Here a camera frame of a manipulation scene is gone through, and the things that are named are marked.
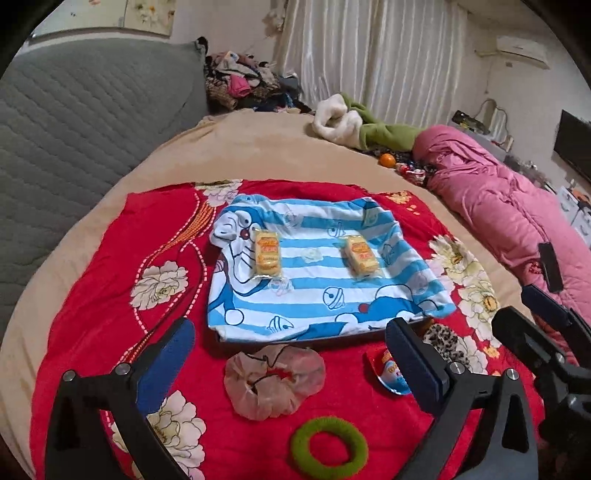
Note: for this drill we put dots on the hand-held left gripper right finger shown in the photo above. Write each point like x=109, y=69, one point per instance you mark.
x=415, y=369

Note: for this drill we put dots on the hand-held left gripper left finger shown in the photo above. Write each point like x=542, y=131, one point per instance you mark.
x=171, y=364

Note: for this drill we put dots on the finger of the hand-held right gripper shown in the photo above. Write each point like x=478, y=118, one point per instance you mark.
x=550, y=267
x=545, y=302

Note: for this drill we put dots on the blue white toy egg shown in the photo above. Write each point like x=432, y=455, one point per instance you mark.
x=388, y=374

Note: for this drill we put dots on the leopard print scrunchie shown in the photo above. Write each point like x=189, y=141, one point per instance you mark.
x=443, y=341

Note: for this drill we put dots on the pink sheer scrunchie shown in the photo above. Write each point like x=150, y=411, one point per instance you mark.
x=295, y=369

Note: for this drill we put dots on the white storage cabinet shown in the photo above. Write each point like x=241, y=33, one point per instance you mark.
x=572, y=205

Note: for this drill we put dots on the red floral blanket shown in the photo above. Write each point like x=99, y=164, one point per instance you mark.
x=92, y=346

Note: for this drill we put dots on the pink duvet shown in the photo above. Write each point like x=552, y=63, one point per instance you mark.
x=485, y=184

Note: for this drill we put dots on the blue striped cartoon cloth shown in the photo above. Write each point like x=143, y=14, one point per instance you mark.
x=323, y=286

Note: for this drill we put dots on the yellow snack packet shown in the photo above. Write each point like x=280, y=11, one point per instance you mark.
x=360, y=256
x=268, y=254

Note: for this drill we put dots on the black television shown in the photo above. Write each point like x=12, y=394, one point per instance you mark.
x=575, y=143

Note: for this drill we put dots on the red white snack packet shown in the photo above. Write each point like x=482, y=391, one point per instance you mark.
x=413, y=174

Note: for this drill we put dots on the dark printed box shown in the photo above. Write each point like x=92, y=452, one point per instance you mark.
x=468, y=121

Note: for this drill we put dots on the orange fruit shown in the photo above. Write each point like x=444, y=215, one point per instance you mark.
x=388, y=160

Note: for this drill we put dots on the green white plush garment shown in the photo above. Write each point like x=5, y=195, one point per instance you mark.
x=383, y=131

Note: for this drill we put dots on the white air conditioner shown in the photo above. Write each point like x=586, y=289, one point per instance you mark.
x=524, y=51

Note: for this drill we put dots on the grey quilted headboard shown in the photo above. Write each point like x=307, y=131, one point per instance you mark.
x=69, y=138

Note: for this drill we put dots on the white curtain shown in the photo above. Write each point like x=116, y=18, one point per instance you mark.
x=369, y=55

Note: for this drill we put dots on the pile of clothes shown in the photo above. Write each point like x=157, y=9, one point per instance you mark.
x=240, y=83

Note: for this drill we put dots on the white ornate frame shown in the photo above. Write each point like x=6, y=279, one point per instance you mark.
x=497, y=122

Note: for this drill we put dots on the floral wall poster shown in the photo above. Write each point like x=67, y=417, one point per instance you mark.
x=147, y=16

